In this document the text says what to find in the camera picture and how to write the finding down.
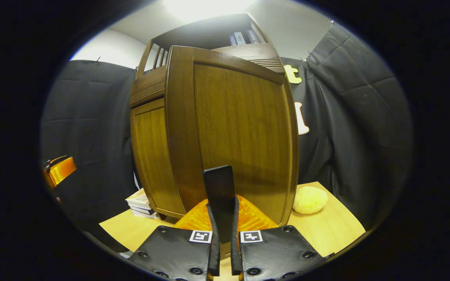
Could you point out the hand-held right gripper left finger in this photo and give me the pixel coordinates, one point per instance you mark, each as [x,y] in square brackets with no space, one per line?
[214,249]

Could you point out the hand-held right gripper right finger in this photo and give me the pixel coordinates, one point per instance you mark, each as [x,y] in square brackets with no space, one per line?
[235,249]

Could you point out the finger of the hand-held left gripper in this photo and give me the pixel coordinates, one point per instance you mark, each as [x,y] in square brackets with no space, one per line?
[61,169]

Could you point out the wooden double-door shoe cabinet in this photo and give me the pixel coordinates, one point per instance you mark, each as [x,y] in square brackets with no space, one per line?
[147,89]

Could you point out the wooden cabinet drawer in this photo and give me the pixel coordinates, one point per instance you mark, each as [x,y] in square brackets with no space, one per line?
[147,88]

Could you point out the white book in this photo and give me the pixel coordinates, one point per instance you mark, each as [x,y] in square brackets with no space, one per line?
[147,214]
[139,197]
[143,208]

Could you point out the yellow sponge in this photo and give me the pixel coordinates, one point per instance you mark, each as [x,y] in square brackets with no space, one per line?
[310,200]

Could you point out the black backdrop cloth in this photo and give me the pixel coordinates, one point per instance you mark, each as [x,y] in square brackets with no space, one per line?
[358,117]

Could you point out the grey-blue book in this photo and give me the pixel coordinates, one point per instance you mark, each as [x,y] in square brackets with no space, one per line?
[233,40]

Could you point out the pale grey book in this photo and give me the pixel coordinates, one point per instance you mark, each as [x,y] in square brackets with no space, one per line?
[240,38]

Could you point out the large ceiling light panel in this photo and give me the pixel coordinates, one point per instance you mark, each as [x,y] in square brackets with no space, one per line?
[205,8]

